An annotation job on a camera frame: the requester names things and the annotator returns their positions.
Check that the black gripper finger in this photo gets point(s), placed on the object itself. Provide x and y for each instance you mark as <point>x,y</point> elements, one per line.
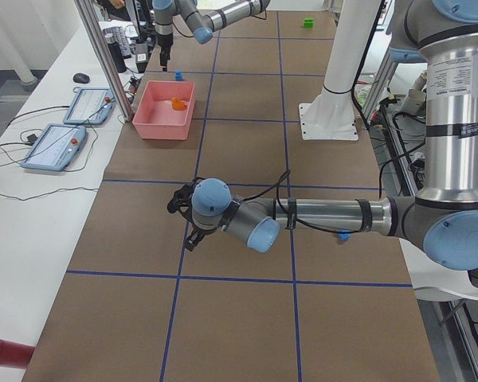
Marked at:
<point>192,241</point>
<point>167,59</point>
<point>162,57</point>

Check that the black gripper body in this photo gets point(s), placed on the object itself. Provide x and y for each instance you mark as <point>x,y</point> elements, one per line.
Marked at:
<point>163,40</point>
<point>197,231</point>

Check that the small blue toy block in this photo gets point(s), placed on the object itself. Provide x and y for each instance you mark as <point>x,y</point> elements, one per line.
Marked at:
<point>178,76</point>

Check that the orange toy block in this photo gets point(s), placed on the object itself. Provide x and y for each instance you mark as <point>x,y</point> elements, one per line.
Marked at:
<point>178,104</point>

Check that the pink plastic box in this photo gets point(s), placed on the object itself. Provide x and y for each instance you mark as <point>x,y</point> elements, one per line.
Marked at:
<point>156,119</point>

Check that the black water bottle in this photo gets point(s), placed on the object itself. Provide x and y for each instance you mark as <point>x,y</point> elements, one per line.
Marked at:
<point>115,52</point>

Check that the black keyboard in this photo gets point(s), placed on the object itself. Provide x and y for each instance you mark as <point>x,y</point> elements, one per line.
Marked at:
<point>126,44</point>

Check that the black computer mouse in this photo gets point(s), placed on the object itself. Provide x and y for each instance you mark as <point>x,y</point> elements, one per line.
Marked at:
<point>80,78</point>

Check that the far teach pendant tablet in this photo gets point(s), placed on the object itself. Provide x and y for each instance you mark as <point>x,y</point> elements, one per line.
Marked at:
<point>90,106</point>

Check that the teach pendant tablet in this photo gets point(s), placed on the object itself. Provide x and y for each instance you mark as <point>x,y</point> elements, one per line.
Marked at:
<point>90,106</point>
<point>55,148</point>

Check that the near teach pendant tablet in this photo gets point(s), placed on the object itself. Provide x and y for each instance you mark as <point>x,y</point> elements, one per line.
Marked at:
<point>55,148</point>

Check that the green toy block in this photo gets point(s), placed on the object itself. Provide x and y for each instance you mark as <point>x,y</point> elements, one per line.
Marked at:
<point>308,23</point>

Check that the long blue toy block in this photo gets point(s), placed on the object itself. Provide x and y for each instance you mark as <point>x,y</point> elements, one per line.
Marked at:
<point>344,236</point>

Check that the red cylinder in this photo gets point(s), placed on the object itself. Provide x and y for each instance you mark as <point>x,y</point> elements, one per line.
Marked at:
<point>15,355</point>

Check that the white chair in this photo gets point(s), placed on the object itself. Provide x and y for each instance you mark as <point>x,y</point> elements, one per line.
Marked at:
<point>433,282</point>

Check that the aluminium frame post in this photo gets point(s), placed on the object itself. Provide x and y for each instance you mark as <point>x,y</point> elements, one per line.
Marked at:
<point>100,47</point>

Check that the white camera stand base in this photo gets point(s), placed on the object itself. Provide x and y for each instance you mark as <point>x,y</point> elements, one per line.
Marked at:
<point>330,116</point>

